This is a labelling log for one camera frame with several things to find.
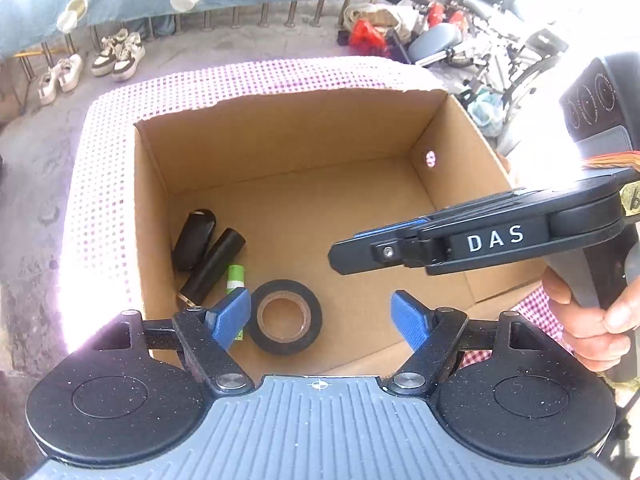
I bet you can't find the red plastic bag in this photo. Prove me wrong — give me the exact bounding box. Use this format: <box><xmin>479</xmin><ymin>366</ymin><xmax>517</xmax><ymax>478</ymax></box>
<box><xmin>347</xmin><ymin>19</ymin><xmax>393</xmax><ymax>53</ymax></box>

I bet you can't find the green cylindrical tube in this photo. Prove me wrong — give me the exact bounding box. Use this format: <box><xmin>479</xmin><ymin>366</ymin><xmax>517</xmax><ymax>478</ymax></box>
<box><xmin>224</xmin><ymin>263</ymin><xmax>247</xmax><ymax>343</ymax></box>

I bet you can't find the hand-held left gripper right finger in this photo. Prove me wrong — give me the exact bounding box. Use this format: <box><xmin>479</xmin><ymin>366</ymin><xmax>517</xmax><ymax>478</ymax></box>
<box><xmin>387</xmin><ymin>290</ymin><xmax>566</xmax><ymax>396</ymax></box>

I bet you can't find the black cylinder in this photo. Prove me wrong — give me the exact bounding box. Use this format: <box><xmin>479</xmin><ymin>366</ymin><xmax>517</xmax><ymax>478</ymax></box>
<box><xmin>177</xmin><ymin>228</ymin><xmax>247</xmax><ymax>307</ymax></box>

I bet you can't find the brown cardboard box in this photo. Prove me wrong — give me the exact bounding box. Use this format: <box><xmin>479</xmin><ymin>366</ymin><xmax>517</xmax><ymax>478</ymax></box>
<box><xmin>132</xmin><ymin>87</ymin><xmax>546</xmax><ymax>378</ymax></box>

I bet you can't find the beige bag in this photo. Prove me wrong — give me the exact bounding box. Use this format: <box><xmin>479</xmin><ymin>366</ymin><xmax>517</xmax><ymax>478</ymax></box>
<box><xmin>345</xmin><ymin>4</ymin><xmax>408</xmax><ymax>33</ymax></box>

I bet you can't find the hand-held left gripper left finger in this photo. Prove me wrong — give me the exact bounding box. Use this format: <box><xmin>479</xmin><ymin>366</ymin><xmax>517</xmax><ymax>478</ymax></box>
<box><xmin>89</xmin><ymin>287</ymin><xmax>254</xmax><ymax>394</ymax></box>

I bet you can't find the wheelchair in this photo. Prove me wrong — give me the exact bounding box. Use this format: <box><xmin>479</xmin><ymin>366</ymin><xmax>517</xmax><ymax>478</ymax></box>
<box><xmin>400</xmin><ymin>0</ymin><xmax>571</xmax><ymax>111</ymax></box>

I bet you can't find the person's right hand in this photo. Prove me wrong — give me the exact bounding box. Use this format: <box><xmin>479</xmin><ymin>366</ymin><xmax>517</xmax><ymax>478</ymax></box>
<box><xmin>542</xmin><ymin>265</ymin><xmax>640</xmax><ymax>373</ymax></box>

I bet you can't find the pale blue plastic bag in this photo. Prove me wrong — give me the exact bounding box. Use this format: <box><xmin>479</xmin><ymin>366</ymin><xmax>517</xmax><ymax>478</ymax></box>
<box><xmin>465</xmin><ymin>87</ymin><xmax>506</xmax><ymax>138</ymax></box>

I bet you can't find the black tape roll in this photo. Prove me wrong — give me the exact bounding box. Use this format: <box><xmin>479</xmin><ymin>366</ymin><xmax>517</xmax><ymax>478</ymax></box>
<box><xmin>243</xmin><ymin>279</ymin><xmax>323</xmax><ymax>356</ymax></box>

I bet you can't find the white brown sneaker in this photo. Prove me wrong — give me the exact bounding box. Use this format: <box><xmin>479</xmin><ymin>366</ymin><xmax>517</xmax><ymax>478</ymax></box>
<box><xmin>112</xmin><ymin>32</ymin><xmax>147</xmax><ymax>82</ymax></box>
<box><xmin>91</xmin><ymin>29</ymin><xmax>131</xmax><ymax>77</ymax></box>

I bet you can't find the red checkered tablecloth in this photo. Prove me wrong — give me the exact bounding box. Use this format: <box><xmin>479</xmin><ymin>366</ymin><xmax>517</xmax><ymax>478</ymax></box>
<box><xmin>60</xmin><ymin>55</ymin><xmax>571</xmax><ymax>368</ymax></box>

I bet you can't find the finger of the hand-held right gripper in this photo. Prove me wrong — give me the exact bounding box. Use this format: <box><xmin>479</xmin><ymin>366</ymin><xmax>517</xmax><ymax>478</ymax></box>
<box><xmin>329</xmin><ymin>232</ymin><xmax>454</xmax><ymax>277</ymax></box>
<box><xmin>354</xmin><ymin>187</ymin><xmax>551</xmax><ymax>241</ymax></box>

